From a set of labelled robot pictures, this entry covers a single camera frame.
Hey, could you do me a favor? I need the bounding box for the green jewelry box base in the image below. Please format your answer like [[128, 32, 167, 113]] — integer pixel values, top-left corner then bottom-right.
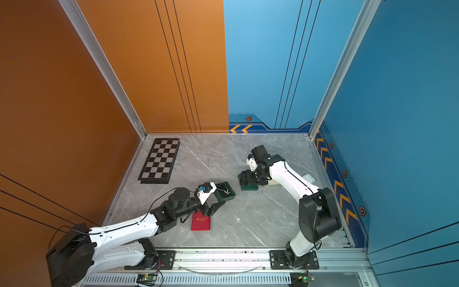
[[214, 182, 236, 202]]

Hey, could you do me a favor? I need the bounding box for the green booklet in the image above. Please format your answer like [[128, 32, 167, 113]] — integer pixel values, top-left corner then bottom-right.
[[240, 184, 258, 191]]

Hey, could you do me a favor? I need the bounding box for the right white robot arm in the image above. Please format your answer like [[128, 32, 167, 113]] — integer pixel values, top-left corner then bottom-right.
[[239, 151, 342, 269]]

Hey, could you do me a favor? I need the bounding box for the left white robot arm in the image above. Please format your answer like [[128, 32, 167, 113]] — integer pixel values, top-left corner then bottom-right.
[[46, 182, 227, 287]]

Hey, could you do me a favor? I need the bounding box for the red booklet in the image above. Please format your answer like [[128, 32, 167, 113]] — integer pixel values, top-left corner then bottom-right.
[[191, 211, 211, 232]]

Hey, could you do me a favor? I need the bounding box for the black white chessboard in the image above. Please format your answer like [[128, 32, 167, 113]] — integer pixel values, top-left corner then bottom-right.
[[138, 138, 180, 184]]

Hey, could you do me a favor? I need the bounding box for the clear plastic earphone case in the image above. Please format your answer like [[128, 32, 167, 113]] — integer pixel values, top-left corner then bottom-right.
[[303, 174, 315, 184]]

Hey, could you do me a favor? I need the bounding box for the left circuit board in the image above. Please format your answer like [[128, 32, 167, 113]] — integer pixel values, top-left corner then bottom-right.
[[135, 273, 159, 287]]

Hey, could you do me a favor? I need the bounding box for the circuit board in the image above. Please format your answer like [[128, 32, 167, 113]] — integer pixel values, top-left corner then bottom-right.
[[289, 273, 316, 287], [135, 273, 159, 287]]

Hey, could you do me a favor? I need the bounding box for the right circuit board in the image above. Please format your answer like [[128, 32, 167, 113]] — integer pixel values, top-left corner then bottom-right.
[[289, 273, 316, 287]]

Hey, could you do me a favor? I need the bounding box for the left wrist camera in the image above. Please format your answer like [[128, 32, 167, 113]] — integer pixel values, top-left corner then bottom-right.
[[195, 182, 217, 205]]

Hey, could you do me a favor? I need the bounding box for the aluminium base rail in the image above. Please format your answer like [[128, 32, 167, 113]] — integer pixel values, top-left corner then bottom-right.
[[85, 247, 374, 277]]

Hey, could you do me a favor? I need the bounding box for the aluminium corner post right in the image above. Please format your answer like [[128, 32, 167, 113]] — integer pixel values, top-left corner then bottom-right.
[[308, 0, 381, 140]]

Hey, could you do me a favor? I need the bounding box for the aluminium corner post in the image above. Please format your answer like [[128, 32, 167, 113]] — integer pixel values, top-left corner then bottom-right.
[[308, 0, 381, 140], [59, 0, 148, 140]]

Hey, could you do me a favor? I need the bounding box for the aluminium corner post left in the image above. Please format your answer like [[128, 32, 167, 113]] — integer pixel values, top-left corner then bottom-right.
[[59, 0, 148, 140]]

